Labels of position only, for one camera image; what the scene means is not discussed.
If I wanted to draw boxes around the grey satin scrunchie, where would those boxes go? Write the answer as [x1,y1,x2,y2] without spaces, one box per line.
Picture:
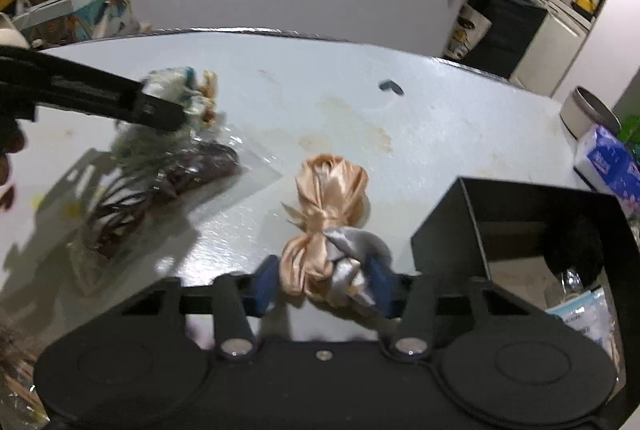
[322,225,396,308]

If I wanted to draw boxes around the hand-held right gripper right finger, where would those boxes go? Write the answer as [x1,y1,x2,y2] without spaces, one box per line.
[367,260,548,361]

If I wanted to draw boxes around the clear bag of dark hair ties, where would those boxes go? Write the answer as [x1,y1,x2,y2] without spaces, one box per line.
[67,125,283,296]

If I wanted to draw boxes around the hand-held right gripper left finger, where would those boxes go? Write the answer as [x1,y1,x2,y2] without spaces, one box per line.
[102,255,279,361]

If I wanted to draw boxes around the teal printed cabinet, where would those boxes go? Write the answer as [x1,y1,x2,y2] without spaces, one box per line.
[10,0,151,51]

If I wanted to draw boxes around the beige satin scrunchie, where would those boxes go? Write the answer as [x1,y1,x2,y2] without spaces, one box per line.
[279,153,371,298]

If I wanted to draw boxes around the black box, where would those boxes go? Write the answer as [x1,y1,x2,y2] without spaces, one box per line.
[410,177,636,351]

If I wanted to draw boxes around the green plant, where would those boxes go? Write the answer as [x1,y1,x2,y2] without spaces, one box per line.
[617,114,640,161]

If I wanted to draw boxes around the cartoon printed tote bag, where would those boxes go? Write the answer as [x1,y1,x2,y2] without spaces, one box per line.
[444,4,493,61]

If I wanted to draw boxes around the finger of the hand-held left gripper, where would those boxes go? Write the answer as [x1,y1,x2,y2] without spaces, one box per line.
[0,44,184,131]

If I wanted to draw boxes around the round metal tin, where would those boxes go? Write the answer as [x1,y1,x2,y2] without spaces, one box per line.
[559,86,623,141]

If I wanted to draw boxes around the black fluffy scrunchie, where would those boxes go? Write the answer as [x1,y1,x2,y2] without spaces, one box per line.
[544,216,606,288]

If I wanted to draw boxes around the small blue and white packet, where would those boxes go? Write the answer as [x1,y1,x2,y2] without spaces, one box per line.
[547,287,618,351]

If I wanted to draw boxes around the blue and white tissue pack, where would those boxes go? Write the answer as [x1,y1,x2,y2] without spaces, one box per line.
[573,125,640,216]

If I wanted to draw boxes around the person's left hand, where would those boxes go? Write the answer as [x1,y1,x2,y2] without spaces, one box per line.
[0,119,25,213]

